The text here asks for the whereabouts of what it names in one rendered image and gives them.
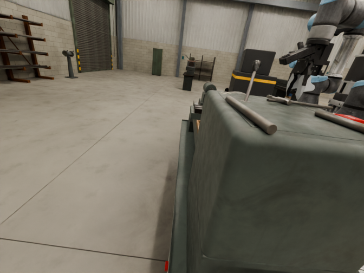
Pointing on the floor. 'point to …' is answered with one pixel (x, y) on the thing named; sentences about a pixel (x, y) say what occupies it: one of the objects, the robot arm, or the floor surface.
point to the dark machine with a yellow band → (253, 54)
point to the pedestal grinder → (69, 63)
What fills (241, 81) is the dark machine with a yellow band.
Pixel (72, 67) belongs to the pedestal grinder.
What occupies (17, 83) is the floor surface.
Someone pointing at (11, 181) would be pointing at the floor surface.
